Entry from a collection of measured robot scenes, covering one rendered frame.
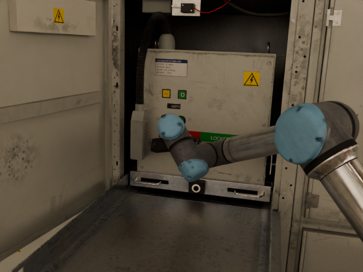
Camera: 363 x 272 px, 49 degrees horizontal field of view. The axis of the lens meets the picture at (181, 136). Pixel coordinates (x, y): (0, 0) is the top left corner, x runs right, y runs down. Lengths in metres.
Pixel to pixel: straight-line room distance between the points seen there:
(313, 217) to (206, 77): 0.61
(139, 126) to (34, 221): 0.46
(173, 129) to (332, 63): 0.56
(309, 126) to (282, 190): 0.68
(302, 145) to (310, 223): 0.72
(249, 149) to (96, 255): 0.50
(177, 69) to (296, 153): 0.75
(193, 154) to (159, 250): 0.29
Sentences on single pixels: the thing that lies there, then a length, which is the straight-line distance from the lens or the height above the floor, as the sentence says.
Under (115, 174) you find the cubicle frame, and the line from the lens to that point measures 1.55.
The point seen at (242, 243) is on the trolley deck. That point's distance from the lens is 1.22.
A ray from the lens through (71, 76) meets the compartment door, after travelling 1.32.
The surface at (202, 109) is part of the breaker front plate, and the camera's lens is 1.44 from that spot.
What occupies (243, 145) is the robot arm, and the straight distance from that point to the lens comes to 1.09.
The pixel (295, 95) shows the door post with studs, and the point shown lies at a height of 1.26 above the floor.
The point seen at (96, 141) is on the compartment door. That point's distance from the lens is 1.48.
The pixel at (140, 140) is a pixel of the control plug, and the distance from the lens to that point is 1.40.
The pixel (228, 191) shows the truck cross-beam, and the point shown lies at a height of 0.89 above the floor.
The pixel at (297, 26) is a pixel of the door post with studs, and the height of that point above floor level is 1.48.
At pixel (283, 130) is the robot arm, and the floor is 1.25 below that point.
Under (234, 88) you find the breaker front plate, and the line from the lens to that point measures 1.41.
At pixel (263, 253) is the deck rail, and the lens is 1.17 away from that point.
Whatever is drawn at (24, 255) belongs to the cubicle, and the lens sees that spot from 1.88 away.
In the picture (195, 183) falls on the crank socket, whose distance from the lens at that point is 1.47.
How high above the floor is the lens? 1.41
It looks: 13 degrees down
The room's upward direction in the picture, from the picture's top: 2 degrees clockwise
